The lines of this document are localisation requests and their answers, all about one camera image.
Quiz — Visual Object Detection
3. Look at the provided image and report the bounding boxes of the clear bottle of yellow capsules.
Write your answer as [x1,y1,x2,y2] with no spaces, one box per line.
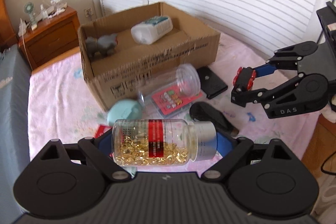
[112,119,217,166]

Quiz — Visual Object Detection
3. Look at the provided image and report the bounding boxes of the black oval case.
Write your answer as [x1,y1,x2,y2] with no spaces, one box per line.
[189,102,239,136]

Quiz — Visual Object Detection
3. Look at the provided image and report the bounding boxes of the black rectangular device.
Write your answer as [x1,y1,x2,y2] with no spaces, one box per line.
[197,67,228,100]

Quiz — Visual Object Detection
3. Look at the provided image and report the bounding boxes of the red toy fire truck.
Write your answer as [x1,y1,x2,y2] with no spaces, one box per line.
[94,124,111,138]

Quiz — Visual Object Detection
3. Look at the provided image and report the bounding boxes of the teal round pouch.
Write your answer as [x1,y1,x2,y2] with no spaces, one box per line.
[107,99,142,126]

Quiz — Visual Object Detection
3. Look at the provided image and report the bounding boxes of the pink floral bed sheet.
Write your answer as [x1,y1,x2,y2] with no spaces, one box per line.
[28,34,319,158]

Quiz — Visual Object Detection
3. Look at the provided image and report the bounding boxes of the clear empty plastic jar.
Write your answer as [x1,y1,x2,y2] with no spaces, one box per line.
[136,64,201,109]

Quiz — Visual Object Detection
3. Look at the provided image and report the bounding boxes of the brown cardboard box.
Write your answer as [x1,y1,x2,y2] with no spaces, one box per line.
[78,2,221,111]

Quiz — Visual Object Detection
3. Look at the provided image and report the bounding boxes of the red card game case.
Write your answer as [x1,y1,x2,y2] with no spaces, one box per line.
[150,85,205,119]

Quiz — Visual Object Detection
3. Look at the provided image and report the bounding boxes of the grey elephant toy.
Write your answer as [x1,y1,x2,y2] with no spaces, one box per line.
[85,34,118,58]

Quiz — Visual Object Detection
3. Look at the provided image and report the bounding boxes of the wooden nightstand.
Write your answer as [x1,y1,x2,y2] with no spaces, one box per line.
[18,6,80,70]

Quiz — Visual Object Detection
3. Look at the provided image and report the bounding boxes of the white pill bottle green label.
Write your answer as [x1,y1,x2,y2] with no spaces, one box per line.
[131,16,173,45]

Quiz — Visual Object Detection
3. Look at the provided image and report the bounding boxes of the clear spray bottle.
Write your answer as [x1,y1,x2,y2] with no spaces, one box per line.
[40,4,46,19]

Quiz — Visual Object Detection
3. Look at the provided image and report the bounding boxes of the small white device on stand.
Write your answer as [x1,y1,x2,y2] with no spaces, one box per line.
[51,0,67,14]

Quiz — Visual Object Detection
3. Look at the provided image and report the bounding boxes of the small green desk fan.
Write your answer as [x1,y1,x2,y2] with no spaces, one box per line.
[23,2,37,31]

